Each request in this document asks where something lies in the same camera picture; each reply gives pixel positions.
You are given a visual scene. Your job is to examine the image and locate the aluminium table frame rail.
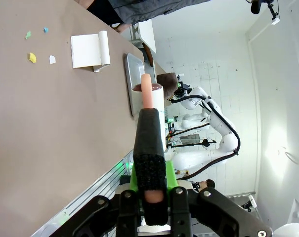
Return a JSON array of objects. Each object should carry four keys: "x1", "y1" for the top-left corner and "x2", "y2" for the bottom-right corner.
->
[{"x1": 32, "y1": 150, "x2": 138, "y2": 237}]

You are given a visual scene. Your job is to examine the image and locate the white wall cable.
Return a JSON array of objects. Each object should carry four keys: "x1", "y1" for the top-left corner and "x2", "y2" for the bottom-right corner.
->
[{"x1": 279, "y1": 147, "x2": 299, "y2": 169}]

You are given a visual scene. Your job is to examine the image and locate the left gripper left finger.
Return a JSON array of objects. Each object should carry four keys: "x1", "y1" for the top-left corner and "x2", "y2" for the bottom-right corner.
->
[{"x1": 65, "y1": 162, "x2": 143, "y2": 237}]

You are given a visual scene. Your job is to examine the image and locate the dark haired background person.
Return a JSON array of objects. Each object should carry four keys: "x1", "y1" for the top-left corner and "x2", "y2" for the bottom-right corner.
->
[{"x1": 192, "y1": 179, "x2": 216, "y2": 192}]

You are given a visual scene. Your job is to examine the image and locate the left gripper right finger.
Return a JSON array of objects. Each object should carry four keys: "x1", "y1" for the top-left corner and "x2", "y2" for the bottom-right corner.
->
[{"x1": 165, "y1": 160, "x2": 273, "y2": 237}]

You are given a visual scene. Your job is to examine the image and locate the white board panel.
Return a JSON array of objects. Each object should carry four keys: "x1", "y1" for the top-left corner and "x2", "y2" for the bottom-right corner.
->
[{"x1": 132, "y1": 19, "x2": 157, "y2": 54}]

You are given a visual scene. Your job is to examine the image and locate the silver metal baking tray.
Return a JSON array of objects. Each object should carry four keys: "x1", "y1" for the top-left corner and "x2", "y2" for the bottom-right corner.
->
[{"x1": 124, "y1": 52, "x2": 146, "y2": 118}]

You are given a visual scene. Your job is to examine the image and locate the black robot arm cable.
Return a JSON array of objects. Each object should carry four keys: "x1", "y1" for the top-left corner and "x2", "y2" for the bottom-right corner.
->
[{"x1": 170, "y1": 95, "x2": 242, "y2": 179}]

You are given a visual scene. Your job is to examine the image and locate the brown towel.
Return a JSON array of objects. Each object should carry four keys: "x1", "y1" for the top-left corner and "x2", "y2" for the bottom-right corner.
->
[{"x1": 157, "y1": 73, "x2": 178, "y2": 100}]

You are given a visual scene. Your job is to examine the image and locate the white paper sheet roll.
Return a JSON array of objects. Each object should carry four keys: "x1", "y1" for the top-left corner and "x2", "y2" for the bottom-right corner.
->
[{"x1": 70, "y1": 30, "x2": 111, "y2": 73}]

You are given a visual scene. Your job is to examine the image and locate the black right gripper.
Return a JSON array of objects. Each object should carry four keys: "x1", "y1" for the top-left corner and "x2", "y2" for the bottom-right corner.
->
[{"x1": 173, "y1": 81, "x2": 192, "y2": 100}]

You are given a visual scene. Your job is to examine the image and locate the person's dark grey torso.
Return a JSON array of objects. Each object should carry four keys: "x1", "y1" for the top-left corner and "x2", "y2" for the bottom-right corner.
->
[{"x1": 86, "y1": 0, "x2": 212, "y2": 26}]

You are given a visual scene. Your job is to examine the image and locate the black ceiling microphone mount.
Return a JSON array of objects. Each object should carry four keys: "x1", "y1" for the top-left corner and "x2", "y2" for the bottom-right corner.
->
[{"x1": 247, "y1": 0, "x2": 281, "y2": 26}]

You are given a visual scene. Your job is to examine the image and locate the black tripod stand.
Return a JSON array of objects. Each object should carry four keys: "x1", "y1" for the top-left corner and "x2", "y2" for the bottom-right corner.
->
[{"x1": 166, "y1": 123, "x2": 217, "y2": 150}]

